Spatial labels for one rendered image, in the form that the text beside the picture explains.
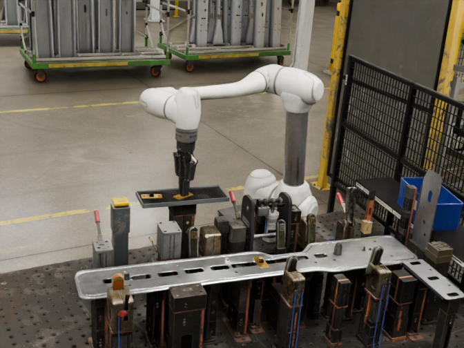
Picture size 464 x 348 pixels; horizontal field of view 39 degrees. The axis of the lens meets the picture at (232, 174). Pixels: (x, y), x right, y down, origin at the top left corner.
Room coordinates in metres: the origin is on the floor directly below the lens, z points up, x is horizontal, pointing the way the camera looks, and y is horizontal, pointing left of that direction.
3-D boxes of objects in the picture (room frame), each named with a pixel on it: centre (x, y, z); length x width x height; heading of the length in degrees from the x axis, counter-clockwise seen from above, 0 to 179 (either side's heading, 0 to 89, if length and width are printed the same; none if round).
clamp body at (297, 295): (2.12, -0.26, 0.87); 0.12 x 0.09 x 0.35; 22
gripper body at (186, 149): (2.48, 0.19, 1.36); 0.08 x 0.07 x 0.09; 47
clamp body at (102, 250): (2.19, 0.47, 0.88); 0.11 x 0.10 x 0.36; 22
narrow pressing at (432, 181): (2.51, -0.82, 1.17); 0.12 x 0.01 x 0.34; 22
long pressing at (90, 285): (2.24, -0.12, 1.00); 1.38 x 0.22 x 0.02; 112
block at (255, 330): (2.27, -0.13, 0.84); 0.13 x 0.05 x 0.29; 22
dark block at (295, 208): (2.54, -0.27, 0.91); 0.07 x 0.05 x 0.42; 22
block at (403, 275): (2.28, -0.71, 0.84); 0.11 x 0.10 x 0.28; 22
